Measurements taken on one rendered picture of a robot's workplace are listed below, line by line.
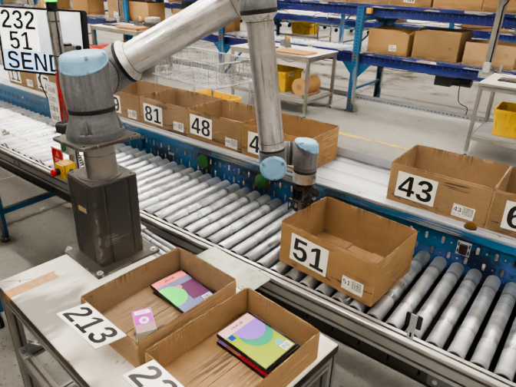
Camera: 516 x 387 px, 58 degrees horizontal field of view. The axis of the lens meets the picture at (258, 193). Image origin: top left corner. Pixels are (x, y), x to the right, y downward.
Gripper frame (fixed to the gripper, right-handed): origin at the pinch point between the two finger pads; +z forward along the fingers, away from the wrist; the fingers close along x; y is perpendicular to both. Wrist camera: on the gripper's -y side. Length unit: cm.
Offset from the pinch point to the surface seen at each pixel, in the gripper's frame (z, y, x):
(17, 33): -63, 29, -147
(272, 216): 5.8, -6.9, -19.9
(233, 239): 5.6, 20.4, -20.2
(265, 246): 5.5, 15.8, -7.3
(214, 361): 4, 74, 18
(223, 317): 1, 61, 11
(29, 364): 36, 94, -53
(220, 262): 5.1, 36.0, -12.9
